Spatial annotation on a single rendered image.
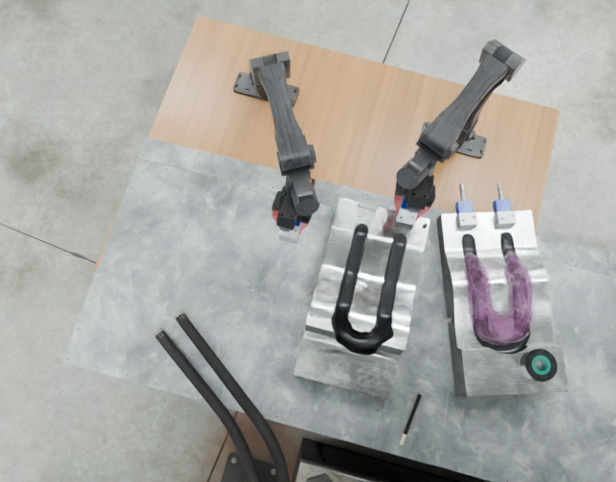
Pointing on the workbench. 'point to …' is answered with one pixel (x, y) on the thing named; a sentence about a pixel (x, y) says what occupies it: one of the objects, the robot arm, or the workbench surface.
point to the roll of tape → (541, 364)
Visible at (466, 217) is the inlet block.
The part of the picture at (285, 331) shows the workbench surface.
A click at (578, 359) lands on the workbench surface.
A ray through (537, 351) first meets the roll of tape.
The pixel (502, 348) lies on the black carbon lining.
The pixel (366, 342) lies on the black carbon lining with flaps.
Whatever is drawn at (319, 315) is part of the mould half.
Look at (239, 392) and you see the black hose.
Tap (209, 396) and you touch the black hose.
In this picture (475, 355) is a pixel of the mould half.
